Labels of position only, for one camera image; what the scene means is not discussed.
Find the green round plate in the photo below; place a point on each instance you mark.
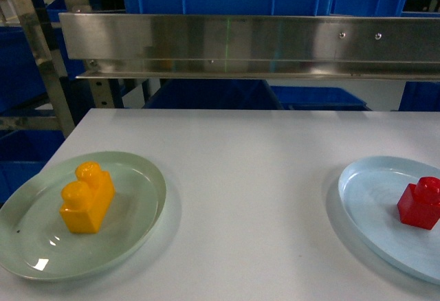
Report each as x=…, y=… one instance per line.
x=36, y=244

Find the stainless steel shelf rail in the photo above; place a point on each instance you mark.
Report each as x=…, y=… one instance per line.
x=244, y=47

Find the lower left blue bin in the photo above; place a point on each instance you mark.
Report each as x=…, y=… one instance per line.
x=214, y=94

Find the lower right blue bin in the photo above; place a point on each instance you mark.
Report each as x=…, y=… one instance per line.
x=318, y=99

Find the stainless steel rack upright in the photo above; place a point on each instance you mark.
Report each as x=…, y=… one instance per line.
x=41, y=38

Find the red one-stud toy block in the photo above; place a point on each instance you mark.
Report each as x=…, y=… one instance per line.
x=418, y=206

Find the yellow two-stud toy block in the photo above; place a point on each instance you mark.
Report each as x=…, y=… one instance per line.
x=86, y=200

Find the light blue round plate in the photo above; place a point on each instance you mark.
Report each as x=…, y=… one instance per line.
x=369, y=190

